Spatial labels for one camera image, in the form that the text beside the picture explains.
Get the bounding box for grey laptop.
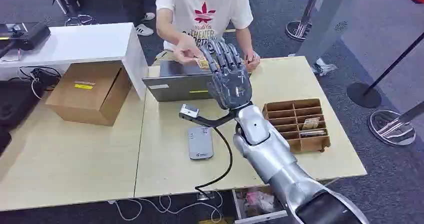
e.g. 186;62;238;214
141;59;253;102

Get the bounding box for person's right hand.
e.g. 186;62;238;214
172;34;204;65

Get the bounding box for small printed card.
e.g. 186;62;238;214
195;57;211;71

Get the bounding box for wire stand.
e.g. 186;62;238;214
64;14;96;27

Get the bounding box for flat grey device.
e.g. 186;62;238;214
0;48;22;62

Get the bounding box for black bag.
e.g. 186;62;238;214
0;79;45;131

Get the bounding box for crumpled clear plastic bag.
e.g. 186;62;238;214
311;57;339;77

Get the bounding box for white cable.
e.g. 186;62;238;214
107;191;224;224

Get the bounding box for wooden card box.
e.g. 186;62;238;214
262;98;331;154

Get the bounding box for chrome stanchion with round base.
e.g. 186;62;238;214
285;0;325;42
367;101;424;147

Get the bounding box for grey card reader device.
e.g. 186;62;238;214
187;126;215;161

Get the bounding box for black camera cable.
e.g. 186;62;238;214
194;126;234;199

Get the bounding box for black desktop device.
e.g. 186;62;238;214
0;21;52;51

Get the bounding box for person's left hand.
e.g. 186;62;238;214
243;50;262;73

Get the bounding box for grey flat cards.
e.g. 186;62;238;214
299;129;328;138

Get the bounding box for white desk riser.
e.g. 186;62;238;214
0;22;149;101

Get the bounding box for brown cardboard box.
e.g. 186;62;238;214
44;60;133;127

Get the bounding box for black stanchion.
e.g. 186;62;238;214
346;31;424;109

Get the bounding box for white open drawer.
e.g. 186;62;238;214
231;187;290;224

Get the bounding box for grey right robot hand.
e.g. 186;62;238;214
199;40;253;111

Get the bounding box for card stack in box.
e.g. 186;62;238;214
301;117;321;131

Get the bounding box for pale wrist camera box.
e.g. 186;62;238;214
179;104;201;119

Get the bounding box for black camera bracket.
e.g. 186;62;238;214
178;112;238;128

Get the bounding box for grey upright panel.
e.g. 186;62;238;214
296;0;360;66

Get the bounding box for pink plastic bag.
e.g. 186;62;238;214
245;191;276;214

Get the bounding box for person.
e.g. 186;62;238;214
153;0;262;73
114;0;157;37

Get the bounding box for black cable bundle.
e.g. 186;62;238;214
18;66;63;100

